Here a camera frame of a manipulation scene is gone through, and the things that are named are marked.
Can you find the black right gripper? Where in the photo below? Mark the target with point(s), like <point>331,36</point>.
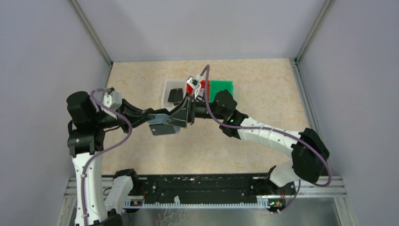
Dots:
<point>189,111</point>

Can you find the black VIP card stack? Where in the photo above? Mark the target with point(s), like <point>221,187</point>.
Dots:
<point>175,96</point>

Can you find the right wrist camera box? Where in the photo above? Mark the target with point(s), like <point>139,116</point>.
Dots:
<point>194,85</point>

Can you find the grey aluminium frame rail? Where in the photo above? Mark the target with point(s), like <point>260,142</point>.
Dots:
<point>301,65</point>

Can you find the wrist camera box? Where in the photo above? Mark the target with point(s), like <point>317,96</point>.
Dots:
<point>112,99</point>
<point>194,85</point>

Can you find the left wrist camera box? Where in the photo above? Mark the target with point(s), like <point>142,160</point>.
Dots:
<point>112,99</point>

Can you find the green plastic bin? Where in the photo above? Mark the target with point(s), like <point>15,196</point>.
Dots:
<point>217,85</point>

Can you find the red plastic bin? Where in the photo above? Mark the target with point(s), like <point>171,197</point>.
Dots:
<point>203,94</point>

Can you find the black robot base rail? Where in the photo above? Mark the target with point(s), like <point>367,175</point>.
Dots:
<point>207,191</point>

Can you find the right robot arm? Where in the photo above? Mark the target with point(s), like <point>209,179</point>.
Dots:
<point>306,149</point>

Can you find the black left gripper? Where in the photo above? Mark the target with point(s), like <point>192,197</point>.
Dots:
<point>125,110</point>

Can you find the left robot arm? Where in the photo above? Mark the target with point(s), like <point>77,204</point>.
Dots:
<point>87,130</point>

